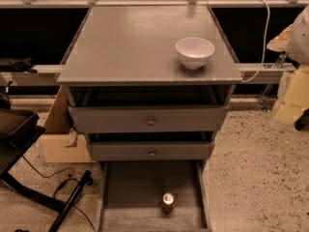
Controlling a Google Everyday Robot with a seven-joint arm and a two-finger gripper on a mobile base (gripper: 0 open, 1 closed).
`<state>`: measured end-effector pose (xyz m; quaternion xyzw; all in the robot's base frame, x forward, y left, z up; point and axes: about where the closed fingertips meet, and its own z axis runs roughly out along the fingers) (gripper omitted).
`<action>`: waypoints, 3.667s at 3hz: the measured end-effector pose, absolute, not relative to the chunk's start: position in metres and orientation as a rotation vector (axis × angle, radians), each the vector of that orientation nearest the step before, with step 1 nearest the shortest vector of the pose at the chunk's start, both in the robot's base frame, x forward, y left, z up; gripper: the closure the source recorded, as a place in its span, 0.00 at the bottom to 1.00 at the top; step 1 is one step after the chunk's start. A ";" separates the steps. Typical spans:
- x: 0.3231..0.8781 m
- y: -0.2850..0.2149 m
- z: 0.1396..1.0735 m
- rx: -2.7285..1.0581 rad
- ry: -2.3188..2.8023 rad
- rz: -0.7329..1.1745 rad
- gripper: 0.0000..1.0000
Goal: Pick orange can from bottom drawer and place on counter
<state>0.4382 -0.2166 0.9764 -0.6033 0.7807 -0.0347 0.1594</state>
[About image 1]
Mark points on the orange soda can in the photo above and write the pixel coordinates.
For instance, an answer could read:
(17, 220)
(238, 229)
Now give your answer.
(167, 203)

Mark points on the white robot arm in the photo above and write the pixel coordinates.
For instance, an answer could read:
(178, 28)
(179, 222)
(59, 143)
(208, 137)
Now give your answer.
(294, 40)

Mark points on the grey drawer cabinet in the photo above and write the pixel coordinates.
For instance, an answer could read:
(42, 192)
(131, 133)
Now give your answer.
(126, 56)

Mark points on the middle grey drawer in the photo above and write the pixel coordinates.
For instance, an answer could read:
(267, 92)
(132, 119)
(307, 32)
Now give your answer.
(150, 150)

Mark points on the top grey drawer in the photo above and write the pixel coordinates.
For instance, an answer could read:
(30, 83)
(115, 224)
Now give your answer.
(148, 119)

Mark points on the bottom grey open drawer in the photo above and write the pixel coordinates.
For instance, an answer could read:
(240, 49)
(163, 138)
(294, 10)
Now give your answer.
(131, 193)

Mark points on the white bowl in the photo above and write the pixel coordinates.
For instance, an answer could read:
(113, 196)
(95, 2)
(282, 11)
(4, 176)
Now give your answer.
(194, 53)

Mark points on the cardboard box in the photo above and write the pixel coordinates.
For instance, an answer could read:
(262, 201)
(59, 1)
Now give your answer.
(61, 142)

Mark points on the metal rail beam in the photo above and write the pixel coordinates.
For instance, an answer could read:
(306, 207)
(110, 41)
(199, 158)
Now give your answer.
(46, 75)

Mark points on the black bag on rail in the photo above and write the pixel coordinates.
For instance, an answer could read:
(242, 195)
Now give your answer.
(16, 65)

